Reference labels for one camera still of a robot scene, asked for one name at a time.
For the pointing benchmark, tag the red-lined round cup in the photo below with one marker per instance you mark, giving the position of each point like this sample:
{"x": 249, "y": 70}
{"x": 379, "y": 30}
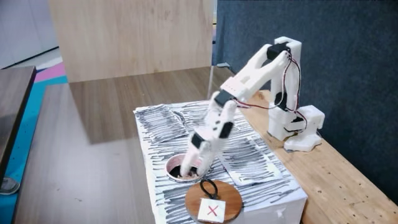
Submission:
{"x": 174, "y": 160}

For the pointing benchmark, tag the black scribbled paper sheet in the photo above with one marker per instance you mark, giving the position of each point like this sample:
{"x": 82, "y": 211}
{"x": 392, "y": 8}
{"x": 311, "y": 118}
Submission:
{"x": 248, "y": 161}
{"x": 241, "y": 124}
{"x": 161, "y": 124}

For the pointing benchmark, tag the round wooden lid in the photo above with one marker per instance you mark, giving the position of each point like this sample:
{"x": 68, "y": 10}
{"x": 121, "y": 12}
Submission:
{"x": 230, "y": 196}

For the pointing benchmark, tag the white paper with red X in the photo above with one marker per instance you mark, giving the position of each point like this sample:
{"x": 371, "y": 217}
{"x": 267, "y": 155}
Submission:
{"x": 205, "y": 205}

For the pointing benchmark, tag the white box with black scribbles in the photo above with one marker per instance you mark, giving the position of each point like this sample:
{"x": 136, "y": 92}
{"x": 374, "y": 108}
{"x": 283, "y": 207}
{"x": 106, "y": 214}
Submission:
{"x": 267, "y": 211}

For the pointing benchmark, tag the light wooden board panel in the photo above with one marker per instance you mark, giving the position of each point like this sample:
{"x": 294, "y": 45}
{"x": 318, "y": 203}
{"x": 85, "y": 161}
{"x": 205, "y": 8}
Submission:
{"x": 124, "y": 37}

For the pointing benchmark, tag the round grey floor disc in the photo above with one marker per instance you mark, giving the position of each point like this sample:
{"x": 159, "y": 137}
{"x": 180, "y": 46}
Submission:
{"x": 8, "y": 186}

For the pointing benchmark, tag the dark wooden table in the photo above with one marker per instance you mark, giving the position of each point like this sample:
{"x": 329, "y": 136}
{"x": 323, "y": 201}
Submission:
{"x": 12, "y": 102}

